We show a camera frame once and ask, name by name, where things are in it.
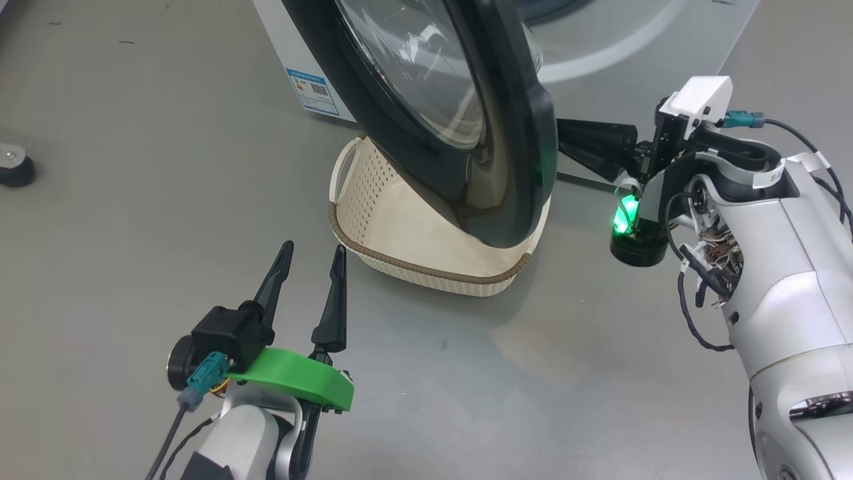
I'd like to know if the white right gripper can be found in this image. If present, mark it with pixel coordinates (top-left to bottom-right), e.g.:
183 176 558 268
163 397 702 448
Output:
556 75 734 267

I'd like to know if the left camera cable teal plug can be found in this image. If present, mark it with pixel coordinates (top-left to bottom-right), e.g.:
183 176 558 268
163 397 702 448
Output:
145 352 231 480

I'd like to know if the blue white energy label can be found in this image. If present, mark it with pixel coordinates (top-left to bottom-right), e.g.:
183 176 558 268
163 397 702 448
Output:
287 68 339 117

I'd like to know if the cream perforated laundry basket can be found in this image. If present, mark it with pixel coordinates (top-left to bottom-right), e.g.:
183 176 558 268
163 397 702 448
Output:
329 135 552 297

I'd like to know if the white cable tag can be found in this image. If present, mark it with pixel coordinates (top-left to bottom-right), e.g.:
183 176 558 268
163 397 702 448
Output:
753 152 830 191

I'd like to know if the black round base foot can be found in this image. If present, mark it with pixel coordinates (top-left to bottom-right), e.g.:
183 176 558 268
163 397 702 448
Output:
0 142 35 187

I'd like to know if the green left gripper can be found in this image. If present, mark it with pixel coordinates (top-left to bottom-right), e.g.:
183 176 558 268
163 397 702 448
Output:
227 241 355 414

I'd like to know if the white front-load washing machine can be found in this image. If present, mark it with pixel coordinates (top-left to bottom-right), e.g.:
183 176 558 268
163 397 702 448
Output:
252 0 760 124

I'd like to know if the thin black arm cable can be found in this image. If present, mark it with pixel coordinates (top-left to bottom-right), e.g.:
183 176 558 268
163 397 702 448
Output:
663 192 737 353

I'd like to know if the round glass washer door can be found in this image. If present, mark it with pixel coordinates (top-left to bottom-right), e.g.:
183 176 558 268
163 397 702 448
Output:
283 0 557 249

